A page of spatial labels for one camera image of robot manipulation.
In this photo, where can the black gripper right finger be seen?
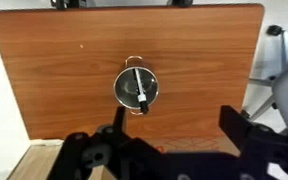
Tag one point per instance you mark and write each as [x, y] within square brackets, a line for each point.
[250, 140]

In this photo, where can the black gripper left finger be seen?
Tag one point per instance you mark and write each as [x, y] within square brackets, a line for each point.
[84, 153]

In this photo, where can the black and white marker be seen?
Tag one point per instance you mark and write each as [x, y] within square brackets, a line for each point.
[139, 89]

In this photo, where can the black wheeled stand base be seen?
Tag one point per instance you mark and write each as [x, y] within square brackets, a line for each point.
[69, 3]

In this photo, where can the black caster foot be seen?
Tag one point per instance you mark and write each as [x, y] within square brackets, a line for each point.
[180, 2]

